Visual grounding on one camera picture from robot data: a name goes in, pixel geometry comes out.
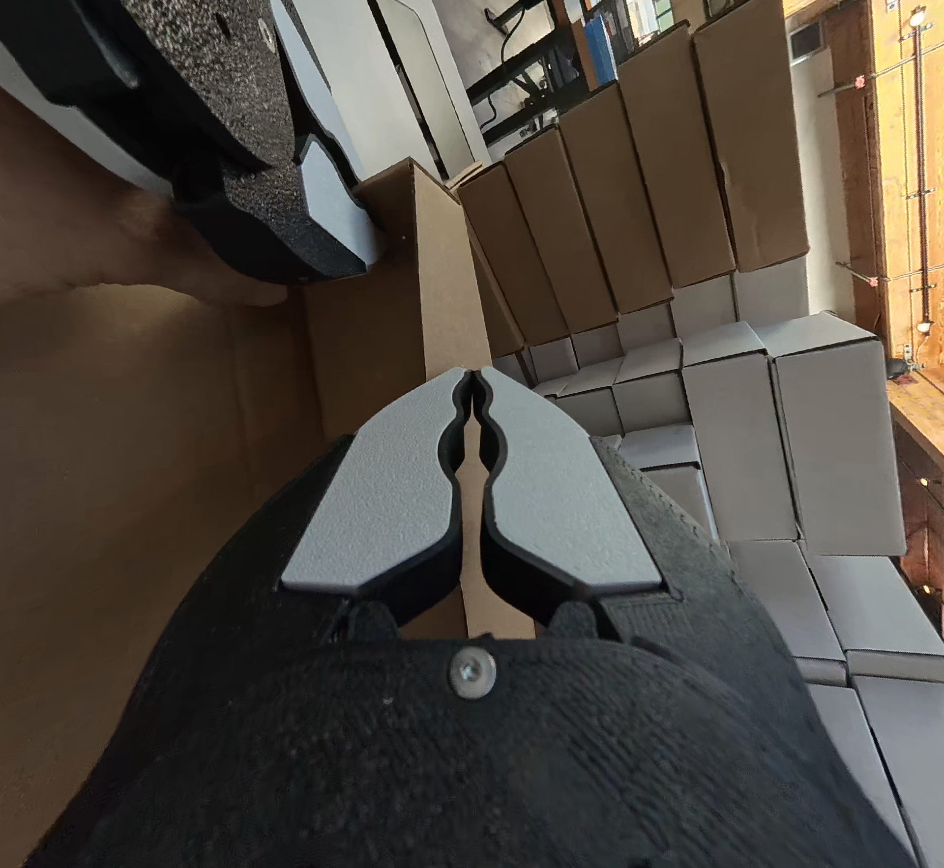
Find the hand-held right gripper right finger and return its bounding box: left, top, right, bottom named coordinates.
left=475, top=365, right=663, bottom=631

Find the long wood-edged grey desk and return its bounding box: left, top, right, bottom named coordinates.
left=465, top=0, right=602, bottom=143

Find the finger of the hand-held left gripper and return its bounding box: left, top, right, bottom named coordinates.
left=297, top=134, right=386, bottom=269
left=262, top=0, right=367, bottom=185

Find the grey desk with cable flap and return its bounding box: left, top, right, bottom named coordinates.
left=258, top=0, right=491, bottom=185

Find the brown cardboard mailer box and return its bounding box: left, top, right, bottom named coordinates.
left=0, top=90, right=543, bottom=868

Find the stack of white cardboard boxes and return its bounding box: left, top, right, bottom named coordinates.
left=490, top=267, right=944, bottom=868

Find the flat blue box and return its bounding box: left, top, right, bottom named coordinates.
left=585, top=19, right=619, bottom=89

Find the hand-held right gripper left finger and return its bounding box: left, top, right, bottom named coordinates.
left=279, top=365, right=474, bottom=627

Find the person's left hand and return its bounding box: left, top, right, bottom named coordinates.
left=70, top=186, right=292, bottom=309

